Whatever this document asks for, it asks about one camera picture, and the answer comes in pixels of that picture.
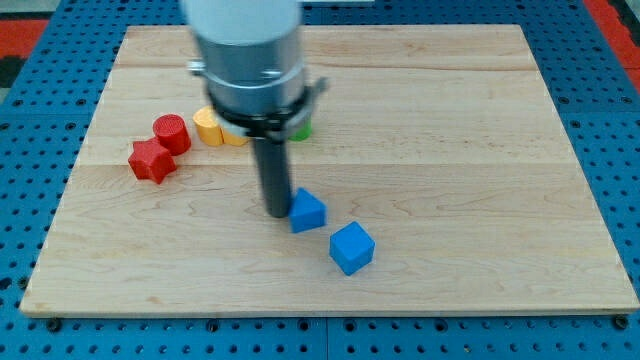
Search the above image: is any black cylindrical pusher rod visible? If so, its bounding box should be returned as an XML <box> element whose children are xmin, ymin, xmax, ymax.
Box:
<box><xmin>252</xmin><ymin>138</ymin><xmax>292</xmax><ymax>218</ymax></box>

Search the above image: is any black clamp ring mount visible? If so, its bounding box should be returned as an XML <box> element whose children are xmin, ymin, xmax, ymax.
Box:
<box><xmin>206</xmin><ymin>77</ymin><xmax>329</xmax><ymax>141</ymax></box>

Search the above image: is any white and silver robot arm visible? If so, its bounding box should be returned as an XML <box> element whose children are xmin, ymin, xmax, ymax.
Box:
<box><xmin>180</xmin><ymin>0</ymin><xmax>327</xmax><ymax>218</ymax></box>

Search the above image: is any blue cube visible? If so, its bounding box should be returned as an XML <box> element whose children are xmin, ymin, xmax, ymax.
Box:
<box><xmin>329</xmin><ymin>221</ymin><xmax>376</xmax><ymax>276</ymax></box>

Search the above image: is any green block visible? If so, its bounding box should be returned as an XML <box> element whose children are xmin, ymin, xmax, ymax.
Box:
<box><xmin>289</xmin><ymin>119</ymin><xmax>313</xmax><ymax>142</ymax></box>

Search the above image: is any orange-yellow block behind rod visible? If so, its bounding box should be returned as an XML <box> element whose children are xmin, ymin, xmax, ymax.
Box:
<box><xmin>220</xmin><ymin>127</ymin><xmax>249</xmax><ymax>146</ymax></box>

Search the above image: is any yellow half-round block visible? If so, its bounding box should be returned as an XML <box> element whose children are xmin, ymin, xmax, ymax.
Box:
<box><xmin>192</xmin><ymin>106</ymin><xmax>224</xmax><ymax>146</ymax></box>

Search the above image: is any blue triangular prism block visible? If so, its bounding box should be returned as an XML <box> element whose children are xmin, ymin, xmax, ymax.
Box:
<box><xmin>289</xmin><ymin>187</ymin><xmax>327</xmax><ymax>233</ymax></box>

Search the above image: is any red cylinder block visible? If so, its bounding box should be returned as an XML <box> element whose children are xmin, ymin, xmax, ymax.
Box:
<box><xmin>152</xmin><ymin>114</ymin><xmax>191</xmax><ymax>156</ymax></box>

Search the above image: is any red star block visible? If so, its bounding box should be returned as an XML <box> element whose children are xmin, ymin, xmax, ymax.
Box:
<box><xmin>128</xmin><ymin>137</ymin><xmax>177</xmax><ymax>184</ymax></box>

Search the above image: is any light wooden board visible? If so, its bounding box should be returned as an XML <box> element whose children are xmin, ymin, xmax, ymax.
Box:
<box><xmin>20</xmin><ymin>25</ymin><xmax>639</xmax><ymax>318</ymax></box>

